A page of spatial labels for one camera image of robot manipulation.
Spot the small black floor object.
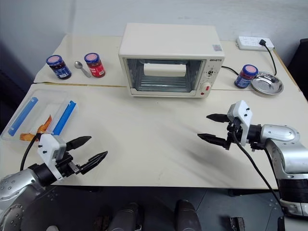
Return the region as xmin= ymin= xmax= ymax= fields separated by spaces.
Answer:
xmin=230 ymin=216 xmax=245 ymax=231

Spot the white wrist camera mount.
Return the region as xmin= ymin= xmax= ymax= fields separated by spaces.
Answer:
xmin=227 ymin=100 xmax=254 ymax=147
xmin=37 ymin=133 xmax=67 ymax=180

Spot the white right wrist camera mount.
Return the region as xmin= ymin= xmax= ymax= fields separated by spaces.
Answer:
xmin=227 ymin=100 xmax=254 ymax=147

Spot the glass oven door with handle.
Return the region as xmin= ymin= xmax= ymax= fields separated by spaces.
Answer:
xmin=122 ymin=57 xmax=205 ymax=93

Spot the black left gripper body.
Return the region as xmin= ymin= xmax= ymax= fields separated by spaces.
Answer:
xmin=56 ymin=151 xmax=82 ymax=178

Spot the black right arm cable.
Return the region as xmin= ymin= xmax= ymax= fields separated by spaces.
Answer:
xmin=231 ymin=127 xmax=286 ymax=215

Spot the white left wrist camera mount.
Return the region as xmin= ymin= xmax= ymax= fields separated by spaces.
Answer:
xmin=37 ymin=133 xmax=67 ymax=180

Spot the blue container latch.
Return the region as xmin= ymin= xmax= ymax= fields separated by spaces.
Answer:
xmin=52 ymin=100 xmax=77 ymax=135
xmin=8 ymin=97 xmax=39 ymax=135

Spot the cream toaster oven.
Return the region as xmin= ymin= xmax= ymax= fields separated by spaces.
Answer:
xmin=118 ymin=23 xmax=226 ymax=99

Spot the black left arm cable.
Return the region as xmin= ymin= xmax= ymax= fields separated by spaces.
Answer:
xmin=20 ymin=133 xmax=41 ymax=171

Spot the white power strip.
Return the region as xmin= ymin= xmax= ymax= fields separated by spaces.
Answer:
xmin=235 ymin=36 xmax=275 ymax=51

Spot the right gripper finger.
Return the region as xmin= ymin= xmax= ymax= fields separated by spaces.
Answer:
xmin=206 ymin=114 xmax=230 ymax=123
xmin=197 ymin=133 xmax=232 ymax=151

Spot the black power cord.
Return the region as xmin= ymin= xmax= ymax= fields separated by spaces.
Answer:
xmin=221 ymin=39 xmax=278 ymax=76

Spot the dark rounded shape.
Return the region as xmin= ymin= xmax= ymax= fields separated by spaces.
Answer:
xmin=174 ymin=199 xmax=202 ymax=231
xmin=109 ymin=202 xmax=145 ymax=231

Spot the round steel dish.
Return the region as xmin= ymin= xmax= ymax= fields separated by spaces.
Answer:
xmin=250 ymin=73 xmax=284 ymax=95

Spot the clear plastic tray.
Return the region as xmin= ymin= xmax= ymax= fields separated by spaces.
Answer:
xmin=0 ymin=88 xmax=80 ymax=142

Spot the blue label jam jar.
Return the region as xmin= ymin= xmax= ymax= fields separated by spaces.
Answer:
xmin=46 ymin=54 xmax=72 ymax=80
xmin=234 ymin=64 xmax=259 ymax=89

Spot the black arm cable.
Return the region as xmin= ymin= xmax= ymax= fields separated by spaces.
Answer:
xmin=20 ymin=133 xmax=41 ymax=171
xmin=231 ymin=127 xmax=286 ymax=215

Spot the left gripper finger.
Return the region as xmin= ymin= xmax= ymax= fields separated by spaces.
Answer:
xmin=66 ymin=136 xmax=92 ymax=152
xmin=80 ymin=151 xmax=108 ymax=175

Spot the red label jam jar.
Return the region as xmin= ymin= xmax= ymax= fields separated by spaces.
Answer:
xmin=84 ymin=52 xmax=106 ymax=78

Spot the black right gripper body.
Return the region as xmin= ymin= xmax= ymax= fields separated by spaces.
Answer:
xmin=227 ymin=118 xmax=243 ymax=145

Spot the metal spoon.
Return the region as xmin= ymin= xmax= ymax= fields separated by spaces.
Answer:
xmin=74 ymin=61 xmax=91 ymax=78

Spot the dark chair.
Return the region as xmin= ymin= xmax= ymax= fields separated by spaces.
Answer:
xmin=287 ymin=38 xmax=308 ymax=102

